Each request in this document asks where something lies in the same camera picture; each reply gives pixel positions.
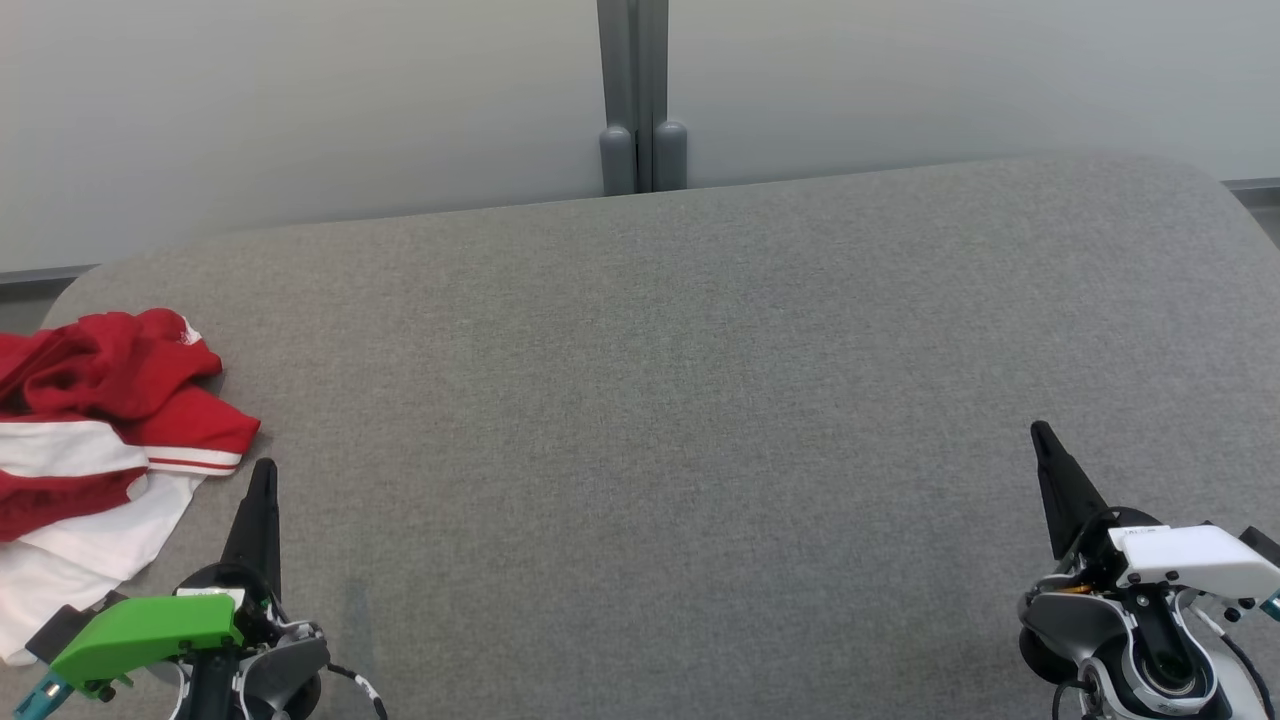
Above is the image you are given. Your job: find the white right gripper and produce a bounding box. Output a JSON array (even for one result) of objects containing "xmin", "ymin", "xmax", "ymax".
[{"xmin": 1030, "ymin": 422, "xmax": 1280, "ymax": 601}]

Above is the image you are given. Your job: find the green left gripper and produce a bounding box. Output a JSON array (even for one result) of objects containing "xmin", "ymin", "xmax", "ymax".
[{"xmin": 50, "ymin": 458, "xmax": 283, "ymax": 701}]

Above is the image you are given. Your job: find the red white Bulls jersey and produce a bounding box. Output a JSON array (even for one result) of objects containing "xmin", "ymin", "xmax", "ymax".
[{"xmin": 0, "ymin": 385, "xmax": 263, "ymax": 666}]

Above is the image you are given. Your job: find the black white striped cable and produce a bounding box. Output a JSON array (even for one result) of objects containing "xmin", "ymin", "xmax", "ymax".
[{"xmin": 325, "ymin": 662, "xmax": 388, "ymax": 720}]

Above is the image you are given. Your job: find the left cable with teal connector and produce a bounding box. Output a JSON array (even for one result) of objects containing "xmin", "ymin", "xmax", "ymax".
[{"xmin": 12, "ymin": 672, "xmax": 73, "ymax": 720}]

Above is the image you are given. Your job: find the grey partition post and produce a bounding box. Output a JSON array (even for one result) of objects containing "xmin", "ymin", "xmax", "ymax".
[{"xmin": 597, "ymin": 0, "xmax": 689, "ymax": 197}]

